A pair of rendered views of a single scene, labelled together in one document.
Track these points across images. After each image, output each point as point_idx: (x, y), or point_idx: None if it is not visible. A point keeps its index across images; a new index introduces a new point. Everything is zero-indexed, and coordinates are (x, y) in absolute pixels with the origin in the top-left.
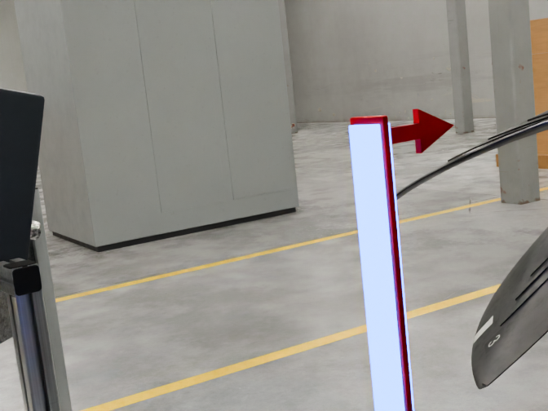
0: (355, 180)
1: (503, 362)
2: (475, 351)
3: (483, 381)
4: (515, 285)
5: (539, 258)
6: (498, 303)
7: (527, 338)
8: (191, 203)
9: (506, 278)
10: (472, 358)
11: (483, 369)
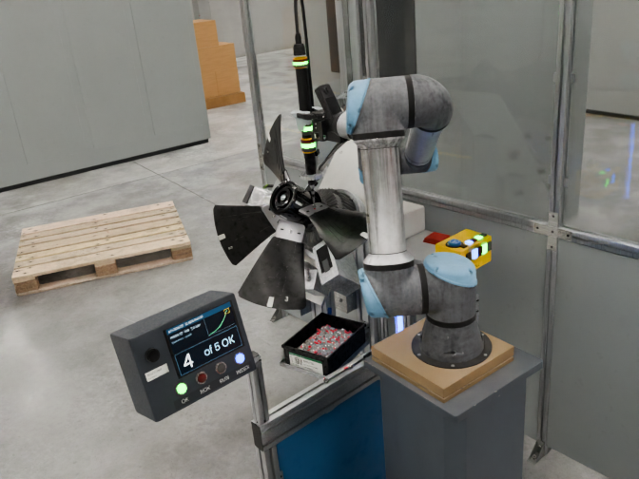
0: None
1: (301, 298)
2: (280, 306)
3: (301, 306)
4: (269, 284)
5: (273, 273)
6: (264, 293)
7: (300, 290)
8: None
9: (249, 288)
10: (281, 308)
11: (296, 305)
